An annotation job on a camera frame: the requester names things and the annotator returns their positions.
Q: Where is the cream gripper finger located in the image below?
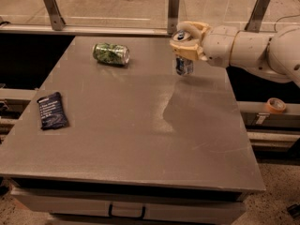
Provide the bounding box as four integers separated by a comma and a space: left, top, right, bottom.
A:
176, 21, 210, 39
170, 40, 203, 61

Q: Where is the silver blue redbull can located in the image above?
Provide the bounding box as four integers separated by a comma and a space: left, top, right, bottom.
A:
172, 30, 193, 76

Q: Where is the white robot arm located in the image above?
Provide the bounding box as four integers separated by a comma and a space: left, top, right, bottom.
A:
170, 22, 300, 86

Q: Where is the green soda can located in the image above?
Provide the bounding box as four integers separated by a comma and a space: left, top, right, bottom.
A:
93, 43, 129, 66

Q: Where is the metal railing beam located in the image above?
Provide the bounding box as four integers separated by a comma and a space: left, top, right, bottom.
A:
0, 23, 169, 37

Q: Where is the orange tape roll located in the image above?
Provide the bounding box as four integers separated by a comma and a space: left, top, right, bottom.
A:
266, 97, 286, 113

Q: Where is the dark blue snack packet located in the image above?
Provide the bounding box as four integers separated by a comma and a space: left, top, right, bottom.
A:
37, 92, 68, 130

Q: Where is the grey table drawer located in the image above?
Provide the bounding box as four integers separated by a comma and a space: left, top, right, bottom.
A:
11, 187, 246, 225

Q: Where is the middle metal bracket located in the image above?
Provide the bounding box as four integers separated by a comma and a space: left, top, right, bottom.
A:
167, 0, 180, 35

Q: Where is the metal bracket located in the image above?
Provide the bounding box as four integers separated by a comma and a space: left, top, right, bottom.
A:
167, 0, 180, 35
245, 0, 271, 33
43, 0, 66, 31

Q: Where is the right metal bracket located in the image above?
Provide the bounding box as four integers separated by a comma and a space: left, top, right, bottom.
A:
245, 0, 271, 33

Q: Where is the left metal bracket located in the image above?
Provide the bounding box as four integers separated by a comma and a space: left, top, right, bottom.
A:
43, 0, 66, 31

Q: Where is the black drawer handle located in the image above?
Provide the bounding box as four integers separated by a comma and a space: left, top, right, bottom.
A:
108, 203, 146, 219

